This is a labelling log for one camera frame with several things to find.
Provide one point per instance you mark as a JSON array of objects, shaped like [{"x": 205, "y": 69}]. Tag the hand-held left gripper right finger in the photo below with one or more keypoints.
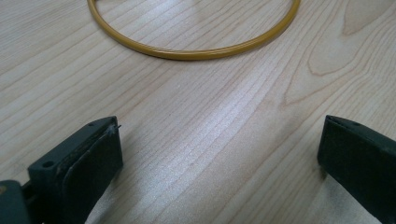
[{"x": 358, "y": 161}]

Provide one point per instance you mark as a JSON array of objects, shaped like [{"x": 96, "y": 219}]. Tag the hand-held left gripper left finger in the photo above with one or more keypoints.
[{"x": 77, "y": 174}]

